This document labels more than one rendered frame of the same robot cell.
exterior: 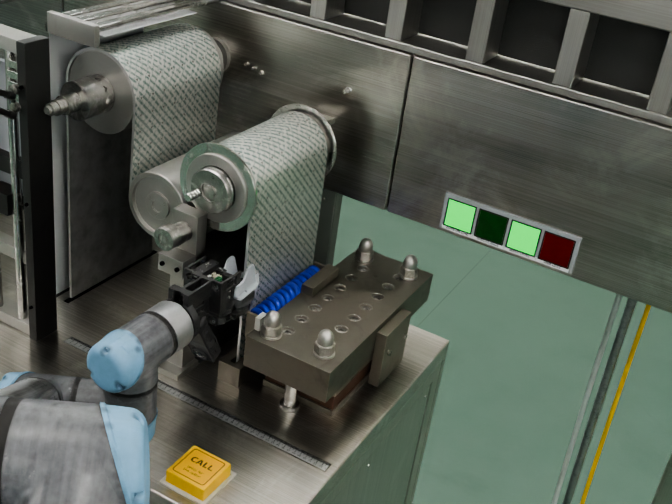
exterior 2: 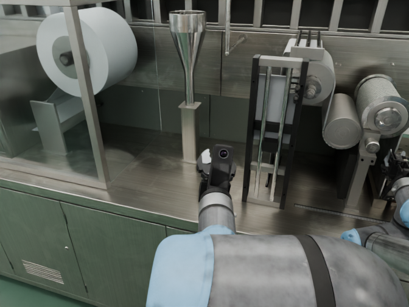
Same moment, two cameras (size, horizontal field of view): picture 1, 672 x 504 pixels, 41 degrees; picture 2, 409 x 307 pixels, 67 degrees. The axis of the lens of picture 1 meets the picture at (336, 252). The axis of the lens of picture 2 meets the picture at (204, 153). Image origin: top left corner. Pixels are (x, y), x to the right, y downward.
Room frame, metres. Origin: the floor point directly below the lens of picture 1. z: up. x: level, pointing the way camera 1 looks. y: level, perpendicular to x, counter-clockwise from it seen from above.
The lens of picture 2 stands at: (0.45, 0.91, 1.66)
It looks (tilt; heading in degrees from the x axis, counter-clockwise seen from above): 30 degrees down; 352
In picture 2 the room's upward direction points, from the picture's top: straight up
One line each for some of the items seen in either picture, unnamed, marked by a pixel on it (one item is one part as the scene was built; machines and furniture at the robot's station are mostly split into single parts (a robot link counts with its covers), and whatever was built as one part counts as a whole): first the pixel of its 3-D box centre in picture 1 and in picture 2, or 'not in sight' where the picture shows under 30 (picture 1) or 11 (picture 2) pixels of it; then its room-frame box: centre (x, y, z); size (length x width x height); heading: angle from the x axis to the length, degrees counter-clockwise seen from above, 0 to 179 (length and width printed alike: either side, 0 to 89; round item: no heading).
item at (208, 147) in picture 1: (217, 187); (386, 117); (1.28, 0.20, 1.25); 0.15 x 0.01 x 0.15; 65
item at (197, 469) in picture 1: (198, 472); not in sight; (1.01, 0.16, 0.91); 0.07 x 0.07 x 0.02; 65
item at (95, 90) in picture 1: (87, 97); (310, 86); (1.37, 0.44, 1.33); 0.06 x 0.06 x 0.06; 65
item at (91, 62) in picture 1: (149, 76); (311, 74); (1.51, 0.37, 1.33); 0.25 x 0.14 x 0.14; 155
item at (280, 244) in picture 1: (283, 246); (388, 141); (1.37, 0.09, 1.11); 0.23 x 0.01 x 0.18; 155
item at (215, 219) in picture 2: not in sight; (216, 238); (0.87, 0.83, 1.21); 0.11 x 0.08 x 0.09; 171
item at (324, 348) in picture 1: (325, 341); not in sight; (1.19, 0.00, 1.05); 0.04 x 0.04 x 0.04
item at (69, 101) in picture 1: (60, 106); (310, 92); (1.32, 0.46, 1.33); 0.06 x 0.03 x 0.03; 155
